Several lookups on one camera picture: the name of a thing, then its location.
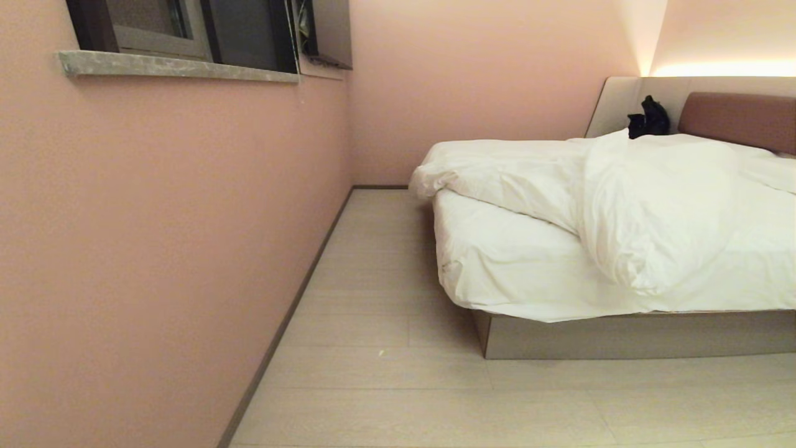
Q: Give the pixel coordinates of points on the white bed sheet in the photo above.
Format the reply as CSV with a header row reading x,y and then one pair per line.
x,y
516,261

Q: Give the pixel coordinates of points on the brown headboard cushion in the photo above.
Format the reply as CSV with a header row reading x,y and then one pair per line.
x,y
740,118

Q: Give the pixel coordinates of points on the grey stone window sill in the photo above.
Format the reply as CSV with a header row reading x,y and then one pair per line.
x,y
174,66

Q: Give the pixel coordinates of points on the beige padded headboard panel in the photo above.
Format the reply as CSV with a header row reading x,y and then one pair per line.
x,y
615,102

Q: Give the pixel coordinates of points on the dark framed window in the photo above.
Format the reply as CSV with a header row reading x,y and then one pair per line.
x,y
205,28

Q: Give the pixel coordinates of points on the white rumpled duvet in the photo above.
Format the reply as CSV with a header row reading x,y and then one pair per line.
x,y
647,205

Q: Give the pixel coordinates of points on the black object on bed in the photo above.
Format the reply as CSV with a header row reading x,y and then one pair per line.
x,y
650,119

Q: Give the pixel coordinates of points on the grey bed frame base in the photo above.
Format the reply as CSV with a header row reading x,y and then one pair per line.
x,y
622,336

